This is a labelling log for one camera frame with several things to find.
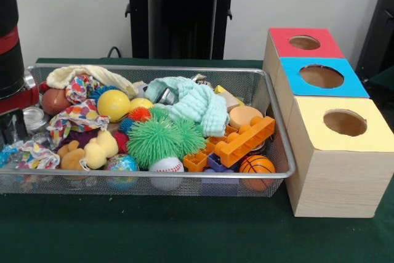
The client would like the orange mini basketball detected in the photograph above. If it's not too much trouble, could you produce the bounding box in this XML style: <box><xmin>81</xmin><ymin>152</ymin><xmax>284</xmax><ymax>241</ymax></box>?
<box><xmin>239</xmin><ymin>153</ymin><xmax>276</xmax><ymax>190</ymax></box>

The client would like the black cable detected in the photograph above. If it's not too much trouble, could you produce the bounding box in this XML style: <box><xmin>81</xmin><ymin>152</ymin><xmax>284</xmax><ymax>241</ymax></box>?
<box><xmin>107</xmin><ymin>46</ymin><xmax>124</xmax><ymax>59</ymax></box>

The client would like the orange toy brick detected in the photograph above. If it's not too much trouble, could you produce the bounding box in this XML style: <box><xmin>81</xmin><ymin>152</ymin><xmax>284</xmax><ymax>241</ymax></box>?
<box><xmin>214</xmin><ymin>116</ymin><xmax>276</xmax><ymax>168</ymax></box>

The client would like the white baseball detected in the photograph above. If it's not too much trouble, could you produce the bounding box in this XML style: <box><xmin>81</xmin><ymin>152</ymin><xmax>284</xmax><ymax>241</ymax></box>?
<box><xmin>148</xmin><ymin>156</ymin><xmax>185</xmax><ymax>190</ymax></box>

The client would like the large yellow ball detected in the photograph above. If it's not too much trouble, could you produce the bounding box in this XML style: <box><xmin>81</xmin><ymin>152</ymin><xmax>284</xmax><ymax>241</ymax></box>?
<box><xmin>97</xmin><ymin>89</ymin><xmax>132</xmax><ymax>123</ymax></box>

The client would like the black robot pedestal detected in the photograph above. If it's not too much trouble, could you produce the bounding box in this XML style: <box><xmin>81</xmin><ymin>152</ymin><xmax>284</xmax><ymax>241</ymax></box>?
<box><xmin>118</xmin><ymin>0</ymin><xmax>249</xmax><ymax>60</ymax></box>

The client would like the mint green cloth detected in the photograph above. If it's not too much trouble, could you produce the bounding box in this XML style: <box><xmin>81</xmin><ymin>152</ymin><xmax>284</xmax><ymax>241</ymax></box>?
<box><xmin>144</xmin><ymin>76</ymin><xmax>231</xmax><ymax>137</ymax></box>

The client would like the green spiky ball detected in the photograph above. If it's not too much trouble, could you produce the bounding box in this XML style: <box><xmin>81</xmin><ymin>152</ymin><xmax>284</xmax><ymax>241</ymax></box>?
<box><xmin>126</xmin><ymin>107</ymin><xmax>182</xmax><ymax>170</ymax></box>

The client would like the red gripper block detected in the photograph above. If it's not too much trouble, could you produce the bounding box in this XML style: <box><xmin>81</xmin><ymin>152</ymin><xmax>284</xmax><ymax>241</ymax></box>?
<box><xmin>0</xmin><ymin>86</ymin><xmax>41</xmax><ymax>150</ymax></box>

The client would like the yellow plush duck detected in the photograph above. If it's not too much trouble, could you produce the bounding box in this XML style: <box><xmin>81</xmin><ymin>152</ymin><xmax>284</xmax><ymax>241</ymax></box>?
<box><xmin>83</xmin><ymin>129</ymin><xmax>119</xmax><ymax>170</ymax></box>

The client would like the dark green table cloth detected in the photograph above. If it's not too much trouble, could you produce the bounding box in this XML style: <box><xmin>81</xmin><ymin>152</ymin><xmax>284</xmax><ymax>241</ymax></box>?
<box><xmin>368</xmin><ymin>65</ymin><xmax>394</xmax><ymax>99</ymax></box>
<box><xmin>0</xmin><ymin>57</ymin><xmax>394</xmax><ymax>263</ymax></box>

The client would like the black chair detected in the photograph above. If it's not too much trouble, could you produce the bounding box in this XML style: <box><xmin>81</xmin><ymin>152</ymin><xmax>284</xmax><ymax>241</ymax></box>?
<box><xmin>355</xmin><ymin>0</ymin><xmax>394</xmax><ymax>83</ymax></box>

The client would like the cream cloth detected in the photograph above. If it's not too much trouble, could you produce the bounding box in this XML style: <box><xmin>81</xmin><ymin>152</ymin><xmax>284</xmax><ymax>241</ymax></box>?
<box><xmin>46</xmin><ymin>65</ymin><xmax>139</xmax><ymax>97</ymax></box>

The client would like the wooden box with three holes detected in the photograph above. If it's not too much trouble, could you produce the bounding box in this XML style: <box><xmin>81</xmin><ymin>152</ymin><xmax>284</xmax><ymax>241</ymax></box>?
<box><xmin>263</xmin><ymin>27</ymin><xmax>394</xmax><ymax>218</ymax></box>

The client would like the globe print ball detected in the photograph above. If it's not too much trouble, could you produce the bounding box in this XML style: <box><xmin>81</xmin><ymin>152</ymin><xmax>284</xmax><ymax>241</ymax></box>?
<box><xmin>103</xmin><ymin>153</ymin><xmax>140</xmax><ymax>190</ymax></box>

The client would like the plain-ended silver can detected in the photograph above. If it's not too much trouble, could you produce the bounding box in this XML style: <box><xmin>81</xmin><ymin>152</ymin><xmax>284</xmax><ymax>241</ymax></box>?
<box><xmin>23</xmin><ymin>107</ymin><xmax>50</xmax><ymax>132</ymax></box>

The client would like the wire mesh bin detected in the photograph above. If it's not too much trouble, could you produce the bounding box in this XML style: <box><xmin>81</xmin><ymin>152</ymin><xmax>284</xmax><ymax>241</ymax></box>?
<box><xmin>0</xmin><ymin>63</ymin><xmax>297</xmax><ymax>198</ymax></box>

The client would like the colourful dotted cloth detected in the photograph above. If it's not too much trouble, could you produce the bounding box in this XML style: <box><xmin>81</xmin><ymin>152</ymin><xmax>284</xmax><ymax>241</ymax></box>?
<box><xmin>47</xmin><ymin>74</ymin><xmax>111</xmax><ymax>148</ymax></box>

